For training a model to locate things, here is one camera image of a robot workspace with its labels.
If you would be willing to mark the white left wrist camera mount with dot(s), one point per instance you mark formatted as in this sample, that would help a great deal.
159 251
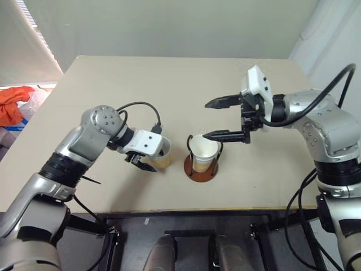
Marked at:
146 141

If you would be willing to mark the small white tag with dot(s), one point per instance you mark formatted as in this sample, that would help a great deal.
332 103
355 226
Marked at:
146 221

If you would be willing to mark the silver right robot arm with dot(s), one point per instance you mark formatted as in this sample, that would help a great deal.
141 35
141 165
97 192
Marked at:
332 124

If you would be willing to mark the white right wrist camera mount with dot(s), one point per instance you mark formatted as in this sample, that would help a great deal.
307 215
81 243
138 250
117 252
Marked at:
258 82

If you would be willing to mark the translucent plastic bag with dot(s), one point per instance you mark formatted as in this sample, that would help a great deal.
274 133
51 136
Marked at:
36 98

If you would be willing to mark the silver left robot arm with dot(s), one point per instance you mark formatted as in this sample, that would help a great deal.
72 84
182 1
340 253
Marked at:
84 138

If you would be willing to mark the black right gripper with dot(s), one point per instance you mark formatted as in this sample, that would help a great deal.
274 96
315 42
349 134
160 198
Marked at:
251 113

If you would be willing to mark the dark grey rounded shape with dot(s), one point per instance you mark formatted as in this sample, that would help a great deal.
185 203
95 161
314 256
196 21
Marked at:
160 252
231 252

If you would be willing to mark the black table frame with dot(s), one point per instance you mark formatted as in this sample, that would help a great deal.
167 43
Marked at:
186 226

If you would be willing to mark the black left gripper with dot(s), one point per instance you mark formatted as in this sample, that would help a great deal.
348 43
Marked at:
133 157

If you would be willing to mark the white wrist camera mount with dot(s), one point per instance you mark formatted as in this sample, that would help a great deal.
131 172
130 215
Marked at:
258 82
146 141

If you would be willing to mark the orange cloth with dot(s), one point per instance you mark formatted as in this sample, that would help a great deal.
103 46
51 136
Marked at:
12 105

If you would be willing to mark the paper cup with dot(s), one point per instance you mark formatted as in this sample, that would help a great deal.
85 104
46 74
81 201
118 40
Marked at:
203 152
163 161

